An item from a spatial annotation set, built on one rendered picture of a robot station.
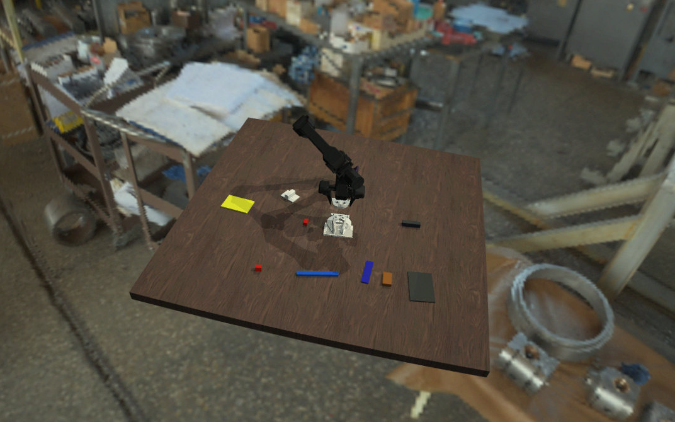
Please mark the small orange block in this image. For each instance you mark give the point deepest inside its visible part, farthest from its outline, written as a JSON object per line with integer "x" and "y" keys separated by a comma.
{"x": 387, "y": 279}

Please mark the blue flat bar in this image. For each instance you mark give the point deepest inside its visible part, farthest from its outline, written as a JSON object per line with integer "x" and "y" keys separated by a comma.
{"x": 318, "y": 273}

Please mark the yellow flat square plate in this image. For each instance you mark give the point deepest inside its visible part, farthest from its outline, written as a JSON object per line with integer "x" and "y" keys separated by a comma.
{"x": 238, "y": 204}

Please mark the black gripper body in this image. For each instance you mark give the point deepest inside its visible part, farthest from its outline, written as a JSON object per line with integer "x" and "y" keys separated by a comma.
{"x": 324, "y": 188}

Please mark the blue flat plate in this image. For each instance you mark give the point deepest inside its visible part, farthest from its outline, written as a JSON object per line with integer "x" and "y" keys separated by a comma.
{"x": 367, "y": 272}

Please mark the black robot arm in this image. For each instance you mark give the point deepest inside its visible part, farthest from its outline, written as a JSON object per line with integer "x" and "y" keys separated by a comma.
{"x": 335, "y": 160}

